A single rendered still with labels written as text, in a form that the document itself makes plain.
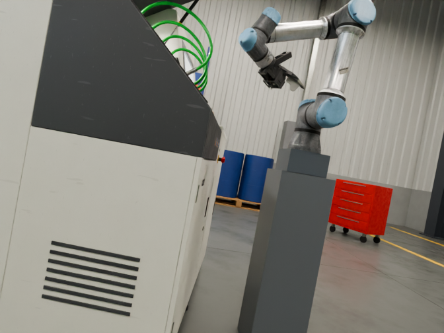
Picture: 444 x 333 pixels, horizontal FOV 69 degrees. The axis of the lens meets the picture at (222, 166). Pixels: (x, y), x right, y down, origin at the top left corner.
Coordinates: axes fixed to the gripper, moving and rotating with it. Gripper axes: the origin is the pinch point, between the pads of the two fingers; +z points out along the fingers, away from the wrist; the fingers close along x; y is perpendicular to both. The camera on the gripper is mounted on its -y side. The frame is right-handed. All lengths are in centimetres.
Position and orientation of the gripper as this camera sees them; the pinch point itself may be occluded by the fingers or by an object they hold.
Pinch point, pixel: (292, 86)
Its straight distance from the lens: 153.0
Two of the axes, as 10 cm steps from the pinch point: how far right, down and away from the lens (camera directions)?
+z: 6.2, 4.5, 6.5
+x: 6.2, 2.3, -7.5
